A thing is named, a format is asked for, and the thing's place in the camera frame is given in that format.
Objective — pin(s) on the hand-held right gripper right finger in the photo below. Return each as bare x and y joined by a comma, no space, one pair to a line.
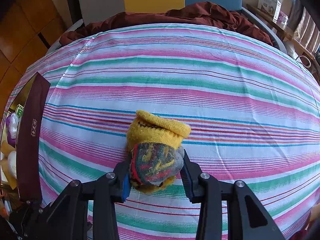
187,187

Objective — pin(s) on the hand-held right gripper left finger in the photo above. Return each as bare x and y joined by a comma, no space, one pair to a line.
126,190

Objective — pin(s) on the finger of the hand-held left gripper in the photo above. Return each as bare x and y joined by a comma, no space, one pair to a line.
31,215

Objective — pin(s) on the yellow sponge cake slice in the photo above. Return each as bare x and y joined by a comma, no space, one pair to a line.
6,160

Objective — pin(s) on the yellow sock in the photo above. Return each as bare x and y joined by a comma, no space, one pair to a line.
155,135

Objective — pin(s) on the gold metal tin box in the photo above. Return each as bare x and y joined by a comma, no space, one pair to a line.
30,130

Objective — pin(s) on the purple snack packet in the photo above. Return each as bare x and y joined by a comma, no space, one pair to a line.
11,126

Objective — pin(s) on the small green white box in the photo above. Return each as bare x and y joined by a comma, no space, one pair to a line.
19,110

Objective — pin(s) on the striped bed sheet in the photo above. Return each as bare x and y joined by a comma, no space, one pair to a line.
200,92

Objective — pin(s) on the maroon blanket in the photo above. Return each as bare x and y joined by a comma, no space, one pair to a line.
200,12

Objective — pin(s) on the wooden desk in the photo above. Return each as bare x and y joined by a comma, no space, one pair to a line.
287,33

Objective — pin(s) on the wooden wardrobe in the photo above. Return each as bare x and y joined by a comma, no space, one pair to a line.
20,30

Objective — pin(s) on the small purple box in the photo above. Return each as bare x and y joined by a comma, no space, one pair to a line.
282,18

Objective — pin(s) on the patterned beige curtain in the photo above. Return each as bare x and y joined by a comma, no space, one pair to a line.
308,30

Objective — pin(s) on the white blue carton box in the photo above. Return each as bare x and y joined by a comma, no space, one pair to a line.
268,5

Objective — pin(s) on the grey bed frame rail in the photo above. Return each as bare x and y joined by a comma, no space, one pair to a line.
270,32

